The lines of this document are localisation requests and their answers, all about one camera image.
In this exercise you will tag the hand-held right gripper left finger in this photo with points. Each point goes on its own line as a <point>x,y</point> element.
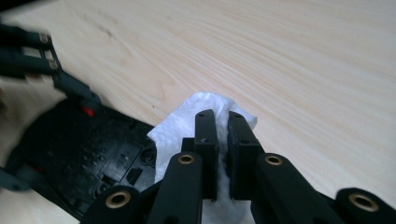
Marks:
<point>207,133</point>

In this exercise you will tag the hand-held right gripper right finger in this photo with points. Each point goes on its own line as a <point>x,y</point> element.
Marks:
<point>241,146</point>

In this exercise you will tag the white wet wipe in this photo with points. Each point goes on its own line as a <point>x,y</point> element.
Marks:
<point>180,124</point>

